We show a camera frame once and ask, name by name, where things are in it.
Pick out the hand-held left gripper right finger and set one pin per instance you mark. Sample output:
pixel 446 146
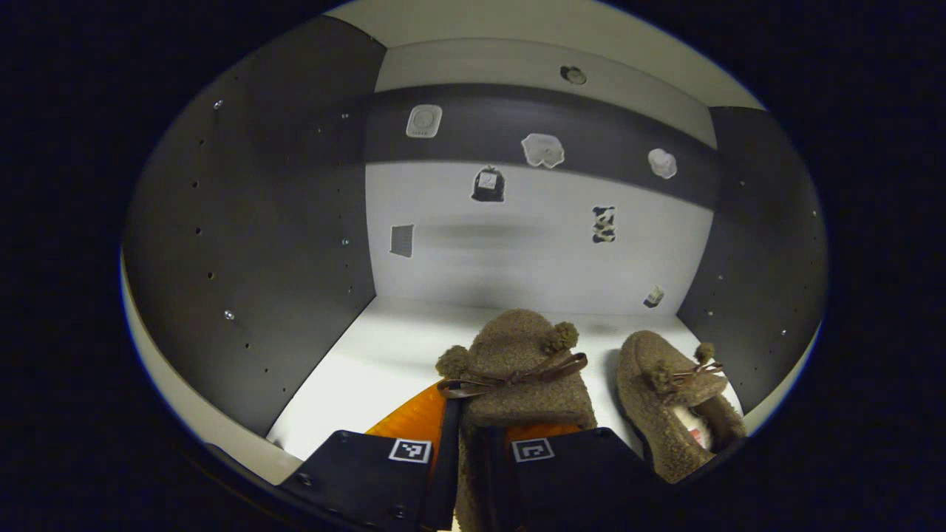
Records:
pixel 576 484

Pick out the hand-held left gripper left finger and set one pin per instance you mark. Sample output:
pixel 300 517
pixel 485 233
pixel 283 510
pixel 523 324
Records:
pixel 446 458

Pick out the brown fuzzy shoe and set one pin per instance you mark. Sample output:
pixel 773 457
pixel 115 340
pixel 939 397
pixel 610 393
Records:
pixel 517 347
pixel 650 414

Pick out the white shoe cabinet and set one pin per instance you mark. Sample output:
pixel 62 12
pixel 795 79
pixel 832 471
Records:
pixel 517 258

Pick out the white cabinet shelf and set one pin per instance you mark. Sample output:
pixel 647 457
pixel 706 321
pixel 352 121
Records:
pixel 517 22
pixel 384 355

